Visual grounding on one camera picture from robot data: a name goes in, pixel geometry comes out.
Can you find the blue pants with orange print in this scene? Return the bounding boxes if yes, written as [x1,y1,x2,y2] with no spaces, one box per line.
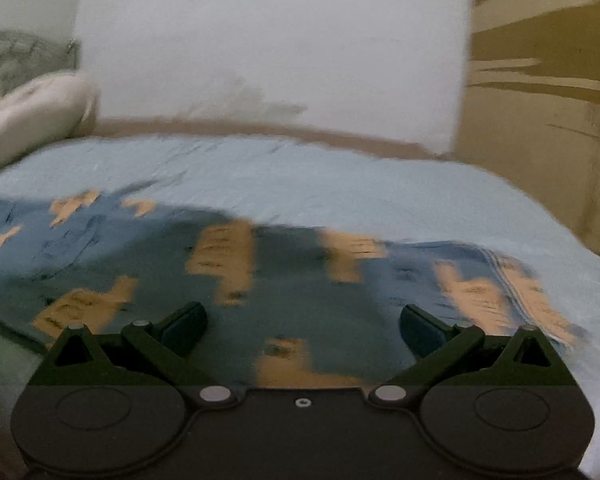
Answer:
[0,191,585,387]

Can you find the light blue bed sheet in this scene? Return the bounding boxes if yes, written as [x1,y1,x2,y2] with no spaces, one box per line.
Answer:
[0,136,600,479]

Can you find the cream rolled blanket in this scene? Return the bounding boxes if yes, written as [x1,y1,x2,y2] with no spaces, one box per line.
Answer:
[0,72,100,169]

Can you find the wooden plywood cabinet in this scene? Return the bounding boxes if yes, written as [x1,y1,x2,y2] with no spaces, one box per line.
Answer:
[453,0,600,256]

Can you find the grey metal headboard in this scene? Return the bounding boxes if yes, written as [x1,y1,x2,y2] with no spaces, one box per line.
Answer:
[0,30,81,96]

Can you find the brown wooden bed frame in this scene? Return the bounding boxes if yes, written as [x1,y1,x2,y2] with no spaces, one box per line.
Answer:
[92,118,445,160]

